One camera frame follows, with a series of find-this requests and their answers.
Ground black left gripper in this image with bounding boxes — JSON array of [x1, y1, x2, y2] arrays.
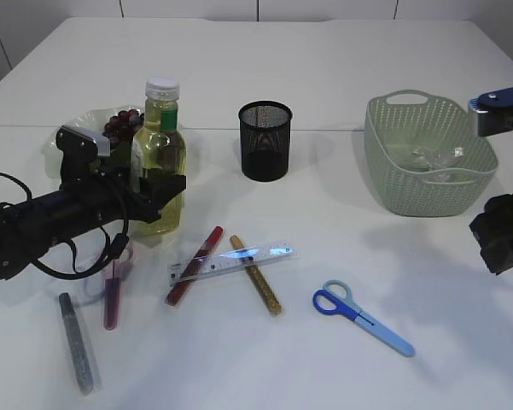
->
[[85, 166, 187, 225]]

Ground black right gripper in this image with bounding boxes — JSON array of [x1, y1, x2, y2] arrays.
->
[[469, 193, 513, 275]]

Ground yellow tea bottle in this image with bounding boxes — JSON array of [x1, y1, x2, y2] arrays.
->
[[130, 77, 188, 237]]

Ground purple artificial grape bunch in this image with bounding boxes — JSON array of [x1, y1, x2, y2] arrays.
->
[[102, 108, 145, 141]]

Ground clear plastic sheet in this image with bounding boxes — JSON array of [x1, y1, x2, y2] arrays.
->
[[402, 146, 464, 172]]

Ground blue scissors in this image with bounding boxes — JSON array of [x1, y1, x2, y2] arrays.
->
[[312, 279, 416, 358]]

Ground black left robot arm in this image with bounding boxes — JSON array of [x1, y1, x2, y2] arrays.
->
[[0, 167, 186, 280]]

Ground red glitter pen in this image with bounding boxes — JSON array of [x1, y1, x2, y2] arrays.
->
[[166, 225, 224, 307]]

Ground clear plastic ruler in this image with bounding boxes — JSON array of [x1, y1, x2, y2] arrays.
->
[[167, 241, 297, 287]]

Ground green wavy glass plate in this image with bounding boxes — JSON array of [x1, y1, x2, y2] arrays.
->
[[41, 106, 184, 189]]

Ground green plastic woven basket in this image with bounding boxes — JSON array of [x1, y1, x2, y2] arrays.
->
[[364, 90, 498, 218]]

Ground gold glitter pen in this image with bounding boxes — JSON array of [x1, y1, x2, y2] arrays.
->
[[229, 235, 283, 317]]

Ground black mesh pen holder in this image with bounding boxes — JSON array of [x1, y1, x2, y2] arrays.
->
[[238, 100, 293, 182]]

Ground silver glitter pen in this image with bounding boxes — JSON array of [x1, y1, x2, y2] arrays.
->
[[58, 292, 101, 396]]

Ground pink scissors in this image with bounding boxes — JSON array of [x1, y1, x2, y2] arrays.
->
[[103, 243, 134, 331]]

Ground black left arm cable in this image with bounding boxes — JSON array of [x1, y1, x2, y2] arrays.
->
[[0, 170, 131, 281]]

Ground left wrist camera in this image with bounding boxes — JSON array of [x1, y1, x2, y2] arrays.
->
[[55, 125, 111, 188]]

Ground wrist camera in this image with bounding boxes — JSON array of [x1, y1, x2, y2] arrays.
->
[[55, 125, 111, 188], [468, 87, 513, 138]]

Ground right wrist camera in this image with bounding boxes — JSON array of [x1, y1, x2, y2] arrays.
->
[[468, 87, 513, 138]]

